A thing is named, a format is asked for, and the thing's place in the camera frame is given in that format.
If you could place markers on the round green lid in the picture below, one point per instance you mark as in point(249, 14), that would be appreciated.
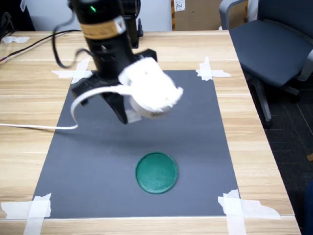
point(156, 173)

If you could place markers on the white tape patch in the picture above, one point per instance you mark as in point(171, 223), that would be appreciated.
point(234, 208)
point(36, 208)
point(205, 72)
point(66, 73)

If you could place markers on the dark grey mat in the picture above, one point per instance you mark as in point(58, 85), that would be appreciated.
point(97, 159)

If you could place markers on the black chair with white tag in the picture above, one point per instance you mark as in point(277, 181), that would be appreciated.
point(14, 9)

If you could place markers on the white paper label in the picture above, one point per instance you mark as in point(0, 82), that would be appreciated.
point(179, 5)

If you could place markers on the brown cardboard box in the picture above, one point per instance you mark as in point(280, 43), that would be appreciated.
point(203, 17)

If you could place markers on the dark blue-grey office chair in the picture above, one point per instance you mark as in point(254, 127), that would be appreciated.
point(269, 49)

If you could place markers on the small tan object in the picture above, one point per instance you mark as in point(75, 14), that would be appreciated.
point(310, 157)

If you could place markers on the person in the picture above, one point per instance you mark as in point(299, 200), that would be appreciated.
point(309, 208)

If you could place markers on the white gripper camera box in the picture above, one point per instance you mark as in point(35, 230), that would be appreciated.
point(151, 88)

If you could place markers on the small white taped bracket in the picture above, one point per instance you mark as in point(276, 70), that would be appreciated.
point(15, 39)

